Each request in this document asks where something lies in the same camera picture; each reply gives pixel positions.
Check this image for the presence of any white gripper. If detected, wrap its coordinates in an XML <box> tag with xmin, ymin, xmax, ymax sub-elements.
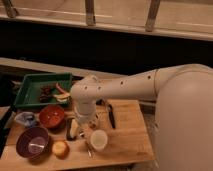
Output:
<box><xmin>70</xmin><ymin>102</ymin><xmax>96</xmax><ymax>138</ymax></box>

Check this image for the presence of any silver fork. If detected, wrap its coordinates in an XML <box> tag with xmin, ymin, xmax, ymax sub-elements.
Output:
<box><xmin>79</xmin><ymin>131</ymin><xmax>94</xmax><ymax>159</ymax></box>

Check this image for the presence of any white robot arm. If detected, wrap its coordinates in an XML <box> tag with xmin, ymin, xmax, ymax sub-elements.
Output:
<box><xmin>70</xmin><ymin>64</ymin><xmax>213</xmax><ymax>171</ymax></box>

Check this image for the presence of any red bowl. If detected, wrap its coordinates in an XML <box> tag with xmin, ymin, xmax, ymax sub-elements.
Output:
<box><xmin>39</xmin><ymin>105</ymin><xmax>65</xmax><ymax>129</ymax></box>

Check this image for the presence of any purple bowl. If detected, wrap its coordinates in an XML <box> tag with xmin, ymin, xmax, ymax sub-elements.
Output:
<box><xmin>16</xmin><ymin>126</ymin><xmax>50</xmax><ymax>159</ymax></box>

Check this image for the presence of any black rectangular block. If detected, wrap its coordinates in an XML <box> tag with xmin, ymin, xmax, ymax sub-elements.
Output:
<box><xmin>66</xmin><ymin>118</ymin><xmax>76</xmax><ymax>141</ymax></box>

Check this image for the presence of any white cup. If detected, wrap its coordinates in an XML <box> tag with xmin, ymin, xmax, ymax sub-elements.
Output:
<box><xmin>90</xmin><ymin>130</ymin><xmax>108</xmax><ymax>151</ymax></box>

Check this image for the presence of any orange fruit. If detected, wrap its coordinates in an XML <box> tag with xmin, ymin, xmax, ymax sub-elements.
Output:
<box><xmin>52</xmin><ymin>141</ymin><xmax>69</xmax><ymax>158</ymax></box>

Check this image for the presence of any pale banana piece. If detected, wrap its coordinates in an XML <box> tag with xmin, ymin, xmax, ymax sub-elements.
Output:
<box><xmin>53</xmin><ymin>93</ymin><xmax>70</xmax><ymax>102</ymax></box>

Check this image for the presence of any wooden table board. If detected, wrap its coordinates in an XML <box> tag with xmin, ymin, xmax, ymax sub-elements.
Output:
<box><xmin>0</xmin><ymin>100</ymin><xmax>154</xmax><ymax>171</ymax></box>

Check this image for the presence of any red pepper piece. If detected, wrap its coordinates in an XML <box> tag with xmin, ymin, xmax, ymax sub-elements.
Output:
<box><xmin>55</xmin><ymin>83</ymin><xmax>68</xmax><ymax>94</ymax></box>

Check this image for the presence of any dark grapes cluster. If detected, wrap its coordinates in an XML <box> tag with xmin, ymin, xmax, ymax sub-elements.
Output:
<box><xmin>39</xmin><ymin>86</ymin><xmax>52</xmax><ymax>103</ymax></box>

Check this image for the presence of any blue crumpled cloth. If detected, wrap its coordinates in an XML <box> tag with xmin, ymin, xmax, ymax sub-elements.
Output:
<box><xmin>14</xmin><ymin>112</ymin><xmax>37</xmax><ymax>127</ymax></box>

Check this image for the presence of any green plastic tray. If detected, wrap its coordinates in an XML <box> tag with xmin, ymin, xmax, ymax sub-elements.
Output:
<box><xmin>14</xmin><ymin>73</ymin><xmax>72</xmax><ymax>109</ymax></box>

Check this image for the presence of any black handled knife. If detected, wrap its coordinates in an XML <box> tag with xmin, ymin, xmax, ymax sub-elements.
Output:
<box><xmin>107</xmin><ymin>104</ymin><xmax>116</xmax><ymax>129</ymax></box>

